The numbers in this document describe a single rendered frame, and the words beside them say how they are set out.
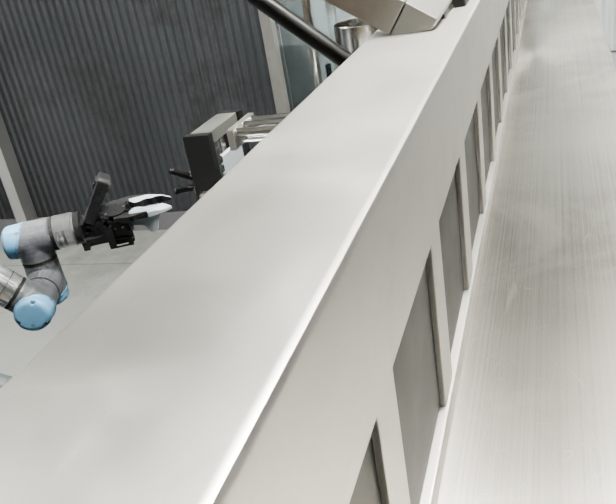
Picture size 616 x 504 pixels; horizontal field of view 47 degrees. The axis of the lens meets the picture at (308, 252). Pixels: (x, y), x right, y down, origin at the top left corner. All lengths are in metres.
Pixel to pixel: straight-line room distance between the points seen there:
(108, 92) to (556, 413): 4.34
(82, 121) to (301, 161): 4.54
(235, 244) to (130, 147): 4.49
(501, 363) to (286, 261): 0.33
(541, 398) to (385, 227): 0.25
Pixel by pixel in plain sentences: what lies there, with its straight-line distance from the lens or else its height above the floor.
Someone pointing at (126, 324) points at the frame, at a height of 1.65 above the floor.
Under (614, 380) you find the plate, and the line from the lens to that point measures 0.54.
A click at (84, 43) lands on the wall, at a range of 4.69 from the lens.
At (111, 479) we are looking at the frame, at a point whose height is 1.65.
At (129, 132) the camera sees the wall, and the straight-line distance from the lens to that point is 4.71.
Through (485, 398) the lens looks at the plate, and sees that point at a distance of 0.52.
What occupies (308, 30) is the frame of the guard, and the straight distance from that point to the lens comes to 0.62.
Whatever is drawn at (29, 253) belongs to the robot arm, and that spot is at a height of 1.20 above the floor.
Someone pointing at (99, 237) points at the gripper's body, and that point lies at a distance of 1.63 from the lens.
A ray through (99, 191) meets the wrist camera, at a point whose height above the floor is 1.30.
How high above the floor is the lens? 1.76
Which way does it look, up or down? 25 degrees down
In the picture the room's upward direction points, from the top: 10 degrees counter-clockwise
